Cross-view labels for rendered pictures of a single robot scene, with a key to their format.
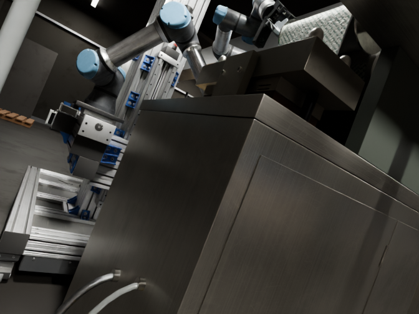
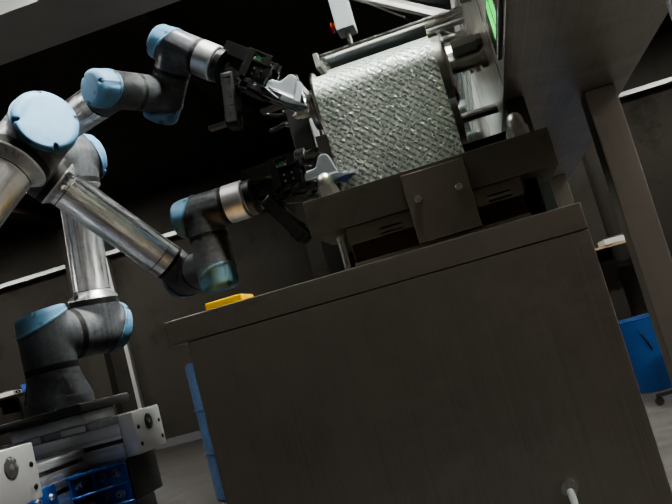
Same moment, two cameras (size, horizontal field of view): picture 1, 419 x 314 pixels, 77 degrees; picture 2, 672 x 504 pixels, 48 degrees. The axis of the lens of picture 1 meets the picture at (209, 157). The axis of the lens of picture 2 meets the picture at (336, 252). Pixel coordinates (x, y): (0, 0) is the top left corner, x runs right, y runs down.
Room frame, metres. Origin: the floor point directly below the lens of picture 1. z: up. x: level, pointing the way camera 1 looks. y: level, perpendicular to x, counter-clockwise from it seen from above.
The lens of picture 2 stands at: (-0.06, 1.00, 0.79)
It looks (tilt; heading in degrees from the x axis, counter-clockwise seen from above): 7 degrees up; 311
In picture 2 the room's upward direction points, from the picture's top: 15 degrees counter-clockwise
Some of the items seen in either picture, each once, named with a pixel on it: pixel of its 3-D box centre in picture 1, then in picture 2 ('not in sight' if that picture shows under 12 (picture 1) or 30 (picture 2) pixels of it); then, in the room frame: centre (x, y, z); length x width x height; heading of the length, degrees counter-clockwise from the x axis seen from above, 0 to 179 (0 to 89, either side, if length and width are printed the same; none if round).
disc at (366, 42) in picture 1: (373, 23); (448, 67); (0.65, -0.26, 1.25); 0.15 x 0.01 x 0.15; 121
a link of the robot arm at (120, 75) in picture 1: (110, 78); not in sight; (1.31, 0.60, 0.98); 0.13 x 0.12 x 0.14; 168
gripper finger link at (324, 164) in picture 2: not in sight; (327, 168); (0.84, -0.05, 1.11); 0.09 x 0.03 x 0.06; 30
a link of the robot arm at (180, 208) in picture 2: not in sight; (202, 214); (1.07, 0.07, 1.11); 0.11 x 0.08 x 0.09; 31
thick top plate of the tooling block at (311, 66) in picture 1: (262, 83); (430, 191); (0.63, -0.05, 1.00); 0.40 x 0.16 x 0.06; 31
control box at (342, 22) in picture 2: not in sight; (340, 16); (1.12, -0.61, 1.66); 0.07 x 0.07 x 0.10; 31
